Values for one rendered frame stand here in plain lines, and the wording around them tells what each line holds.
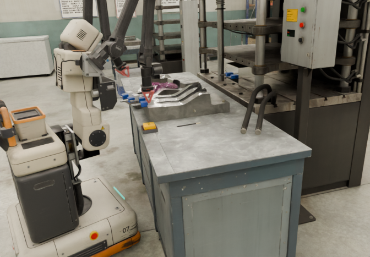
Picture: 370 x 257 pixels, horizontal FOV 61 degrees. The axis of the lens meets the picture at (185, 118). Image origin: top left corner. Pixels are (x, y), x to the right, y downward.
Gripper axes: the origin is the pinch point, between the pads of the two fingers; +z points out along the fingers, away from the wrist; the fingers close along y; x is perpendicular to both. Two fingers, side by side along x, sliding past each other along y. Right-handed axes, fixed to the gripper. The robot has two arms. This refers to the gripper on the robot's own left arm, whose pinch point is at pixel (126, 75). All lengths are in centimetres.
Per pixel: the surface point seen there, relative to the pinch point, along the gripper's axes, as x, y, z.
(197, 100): -12, -58, 17
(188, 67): -210, 312, 184
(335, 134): -86, -88, 99
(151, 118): 15, -49, 11
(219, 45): -88, 7, 32
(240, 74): -73, -25, 45
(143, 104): 12.8, -42.0, 4.6
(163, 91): -10.2, -21.0, 17.2
